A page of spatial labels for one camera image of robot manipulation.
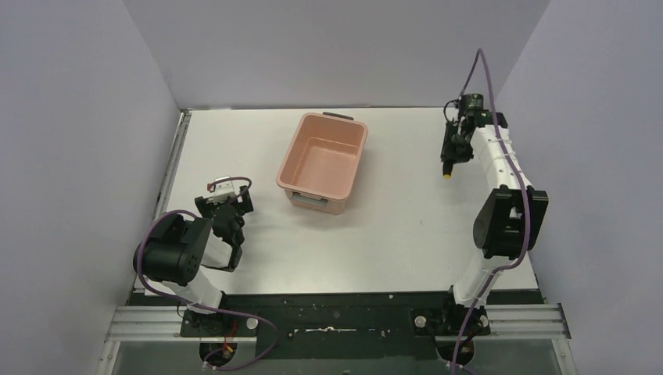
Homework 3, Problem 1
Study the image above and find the black yellow screwdriver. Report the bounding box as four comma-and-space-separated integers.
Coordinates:
442, 162, 453, 179

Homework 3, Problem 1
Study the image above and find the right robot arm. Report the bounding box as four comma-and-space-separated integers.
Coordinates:
440, 94, 549, 309

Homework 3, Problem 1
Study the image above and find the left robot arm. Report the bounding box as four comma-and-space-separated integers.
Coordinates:
133, 180, 254, 336

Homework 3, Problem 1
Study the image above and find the pink plastic bin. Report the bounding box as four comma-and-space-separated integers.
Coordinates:
276, 112, 368, 215

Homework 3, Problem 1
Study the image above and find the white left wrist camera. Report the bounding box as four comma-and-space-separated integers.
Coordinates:
207, 176, 236, 204

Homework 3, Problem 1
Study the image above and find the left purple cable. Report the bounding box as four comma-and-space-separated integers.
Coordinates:
135, 177, 279, 373

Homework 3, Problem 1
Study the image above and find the purple cable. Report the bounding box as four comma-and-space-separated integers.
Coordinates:
447, 48, 533, 375
135, 177, 279, 373

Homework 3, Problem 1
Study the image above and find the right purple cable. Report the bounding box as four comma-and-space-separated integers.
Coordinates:
447, 48, 533, 375

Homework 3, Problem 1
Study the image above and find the aluminium table edge rail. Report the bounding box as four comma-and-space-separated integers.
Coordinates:
152, 109, 192, 219

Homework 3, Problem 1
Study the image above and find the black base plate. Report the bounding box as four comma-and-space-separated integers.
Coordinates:
127, 291, 545, 363

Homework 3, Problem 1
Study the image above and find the aluminium front rail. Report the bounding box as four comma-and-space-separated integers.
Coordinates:
95, 302, 579, 375

